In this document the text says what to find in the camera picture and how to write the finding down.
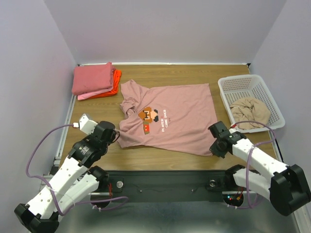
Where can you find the dusty pink graphic t-shirt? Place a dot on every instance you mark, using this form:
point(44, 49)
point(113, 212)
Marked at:
point(173, 118)

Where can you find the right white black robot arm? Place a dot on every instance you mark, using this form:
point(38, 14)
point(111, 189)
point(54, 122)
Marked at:
point(284, 186)

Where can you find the folded red-pink t-shirt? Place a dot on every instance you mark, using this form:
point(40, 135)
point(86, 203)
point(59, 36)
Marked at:
point(92, 78)

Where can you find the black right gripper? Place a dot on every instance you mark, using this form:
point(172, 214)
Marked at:
point(216, 150)

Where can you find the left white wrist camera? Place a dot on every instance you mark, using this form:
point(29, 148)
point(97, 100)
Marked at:
point(85, 124)

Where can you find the white plastic laundry basket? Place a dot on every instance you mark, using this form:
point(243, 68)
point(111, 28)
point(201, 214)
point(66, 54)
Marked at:
point(233, 88)

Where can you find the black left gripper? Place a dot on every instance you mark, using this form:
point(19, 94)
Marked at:
point(114, 137)

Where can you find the folded orange t-shirt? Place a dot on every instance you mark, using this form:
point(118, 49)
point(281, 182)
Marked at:
point(116, 80)

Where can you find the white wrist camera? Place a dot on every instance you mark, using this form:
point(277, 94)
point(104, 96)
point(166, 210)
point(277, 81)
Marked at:
point(234, 130)
point(85, 124)

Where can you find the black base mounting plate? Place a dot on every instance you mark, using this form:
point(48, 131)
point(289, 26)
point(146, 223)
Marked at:
point(170, 186)

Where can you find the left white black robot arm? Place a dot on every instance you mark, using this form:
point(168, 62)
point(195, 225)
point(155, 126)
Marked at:
point(76, 178)

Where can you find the beige crumpled shirt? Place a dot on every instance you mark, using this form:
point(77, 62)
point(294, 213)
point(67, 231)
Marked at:
point(247, 111)

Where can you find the folded light pink t-shirt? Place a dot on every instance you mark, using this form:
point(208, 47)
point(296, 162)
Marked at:
point(85, 96)

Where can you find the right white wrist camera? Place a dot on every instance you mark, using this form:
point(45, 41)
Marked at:
point(234, 130)

